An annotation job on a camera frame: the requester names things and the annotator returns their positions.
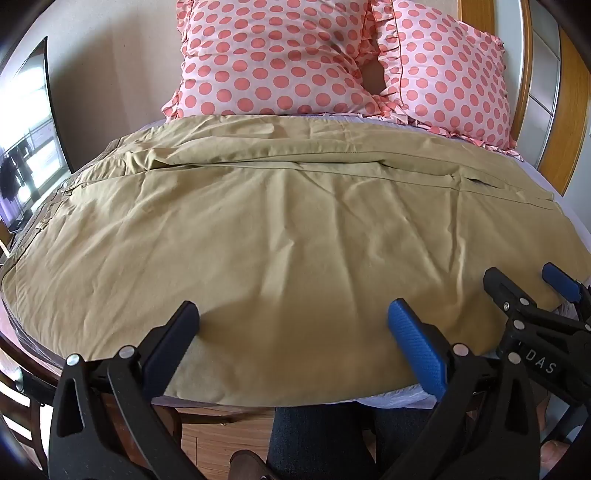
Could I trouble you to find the large pink polka dot pillow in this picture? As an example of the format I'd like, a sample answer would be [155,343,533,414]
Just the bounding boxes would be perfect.
[161,0,384,121]

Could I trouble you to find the person's brown shoe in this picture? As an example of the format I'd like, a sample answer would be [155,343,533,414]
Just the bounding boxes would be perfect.
[229,450,276,480]

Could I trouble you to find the person's dark trouser legs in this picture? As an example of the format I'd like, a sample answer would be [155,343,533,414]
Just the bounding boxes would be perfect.
[265,401,435,480]

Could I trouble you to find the bright window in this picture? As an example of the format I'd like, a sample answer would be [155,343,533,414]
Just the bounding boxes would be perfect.
[0,37,71,232]

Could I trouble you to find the khaki pants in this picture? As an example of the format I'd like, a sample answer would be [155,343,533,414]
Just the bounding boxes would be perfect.
[2,114,591,409]

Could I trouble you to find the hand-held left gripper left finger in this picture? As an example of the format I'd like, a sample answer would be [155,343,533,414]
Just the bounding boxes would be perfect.
[48,301,214,480]

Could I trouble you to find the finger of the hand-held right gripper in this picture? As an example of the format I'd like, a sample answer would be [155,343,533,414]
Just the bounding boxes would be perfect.
[483,267,591,342]
[542,262,591,320]

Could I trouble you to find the wooden headboard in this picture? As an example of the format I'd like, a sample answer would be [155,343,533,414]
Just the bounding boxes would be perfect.
[458,0,591,198]

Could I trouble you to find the small pink polka dot pillow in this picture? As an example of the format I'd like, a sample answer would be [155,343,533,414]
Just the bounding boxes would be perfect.
[355,0,522,160]

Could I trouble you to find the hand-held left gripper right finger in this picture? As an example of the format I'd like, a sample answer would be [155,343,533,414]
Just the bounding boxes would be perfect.
[382,298,542,480]

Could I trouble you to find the dark wooden bed frame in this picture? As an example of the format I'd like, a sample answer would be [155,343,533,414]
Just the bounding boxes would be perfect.
[0,318,278,480]

